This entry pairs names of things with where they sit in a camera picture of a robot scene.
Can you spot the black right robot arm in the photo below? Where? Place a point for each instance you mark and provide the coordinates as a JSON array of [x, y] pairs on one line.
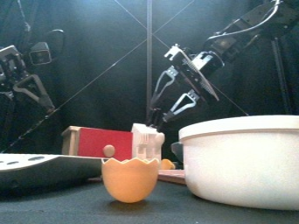
[[249, 24]]

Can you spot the white toy cutlery holder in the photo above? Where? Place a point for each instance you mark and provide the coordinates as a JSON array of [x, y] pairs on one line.
[[148, 144]]

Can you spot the small orange toy food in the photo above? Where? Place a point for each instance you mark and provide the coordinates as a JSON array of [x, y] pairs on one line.
[[168, 164]]

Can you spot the black tripod stand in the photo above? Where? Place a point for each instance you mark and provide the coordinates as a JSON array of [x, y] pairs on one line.
[[281, 73]]

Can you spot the red wooden drawer box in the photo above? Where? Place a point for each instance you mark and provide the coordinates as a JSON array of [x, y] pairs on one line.
[[98, 143]]

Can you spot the wooden cutting board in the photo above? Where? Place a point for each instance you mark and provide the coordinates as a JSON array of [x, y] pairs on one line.
[[173, 176]]

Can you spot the white round pot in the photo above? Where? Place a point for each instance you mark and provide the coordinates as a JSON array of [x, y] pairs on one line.
[[244, 162]]

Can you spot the grey slotted toy tray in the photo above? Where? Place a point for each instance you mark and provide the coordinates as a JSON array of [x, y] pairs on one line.
[[43, 170]]

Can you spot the orange cracked eggshell half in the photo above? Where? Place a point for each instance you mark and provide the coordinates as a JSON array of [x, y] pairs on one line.
[[130, 180]]

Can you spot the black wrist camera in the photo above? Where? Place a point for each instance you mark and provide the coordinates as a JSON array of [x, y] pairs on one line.
[[41, 54]]

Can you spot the vertical metal frame pole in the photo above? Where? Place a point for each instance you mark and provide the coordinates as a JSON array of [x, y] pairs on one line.
[[150, 55]]

